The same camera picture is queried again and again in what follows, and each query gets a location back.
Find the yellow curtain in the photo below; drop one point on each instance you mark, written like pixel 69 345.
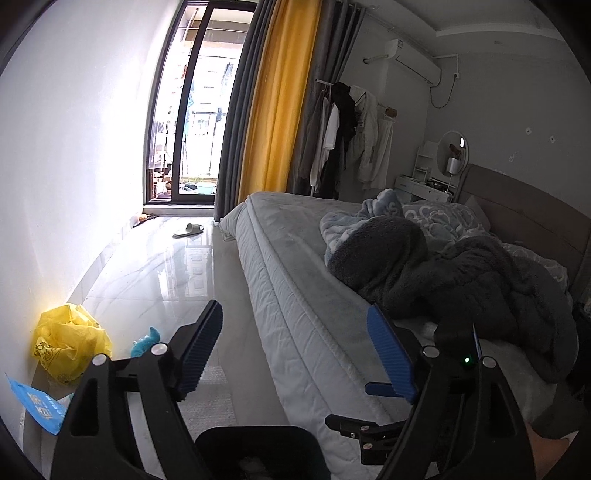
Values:
pixel 277 92

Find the brown bed headboard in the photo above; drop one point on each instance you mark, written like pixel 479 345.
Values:
pixel 531 207

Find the yellow plastic bag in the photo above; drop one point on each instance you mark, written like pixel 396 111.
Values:
pixel 64 341

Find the white hanging jacket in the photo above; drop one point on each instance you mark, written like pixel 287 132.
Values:
pixel 369 138

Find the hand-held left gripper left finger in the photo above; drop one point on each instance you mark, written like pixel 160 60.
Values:
pixel 201 350

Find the dark grey fleece blanket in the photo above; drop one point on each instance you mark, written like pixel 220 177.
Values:
pixel 461 277

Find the grey bed mattress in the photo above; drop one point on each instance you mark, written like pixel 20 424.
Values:
pixel 286 258

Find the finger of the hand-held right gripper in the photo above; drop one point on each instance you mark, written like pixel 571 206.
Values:
pixel 378 388
pixel 364 438

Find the grey slipper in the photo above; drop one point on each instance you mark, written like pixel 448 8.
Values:
pixel 189 229

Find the black hanging garment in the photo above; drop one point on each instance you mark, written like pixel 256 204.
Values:
pixel 344 110

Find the flat bubble wrap sheet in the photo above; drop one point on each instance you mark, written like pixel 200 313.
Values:
pixel 214 397

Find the white air conditioner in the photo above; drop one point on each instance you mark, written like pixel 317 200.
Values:
pixel 411 57

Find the light blue printed blanket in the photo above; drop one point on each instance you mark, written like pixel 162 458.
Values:
pixel 383 205

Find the blue packet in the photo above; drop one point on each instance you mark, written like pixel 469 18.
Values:
pixel 39 406

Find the round mirror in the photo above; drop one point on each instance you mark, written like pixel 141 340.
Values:
pixel 450 141

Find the black trash bin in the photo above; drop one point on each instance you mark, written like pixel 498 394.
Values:
pixel 258 443

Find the grey hanging coat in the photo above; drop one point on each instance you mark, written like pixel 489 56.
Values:
pixel 309 147

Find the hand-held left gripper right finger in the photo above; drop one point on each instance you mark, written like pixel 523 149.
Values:
pixel 390 355

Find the teal toy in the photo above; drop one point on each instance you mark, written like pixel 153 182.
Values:
pixel 143 344

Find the grey curtain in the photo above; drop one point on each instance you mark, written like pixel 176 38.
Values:
pixel 323 46

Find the white hanging shirt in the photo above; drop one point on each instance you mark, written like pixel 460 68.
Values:
pixel 330 129

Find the sliding glass door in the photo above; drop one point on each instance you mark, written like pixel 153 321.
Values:
pixel 180 203

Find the patterned grey pillow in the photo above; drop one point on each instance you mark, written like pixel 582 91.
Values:
pixel 438 217

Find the white vanity table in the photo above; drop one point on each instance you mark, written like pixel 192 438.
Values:
pixel 411 184

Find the person's right forearm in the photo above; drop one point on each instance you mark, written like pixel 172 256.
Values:
pixel 551 457

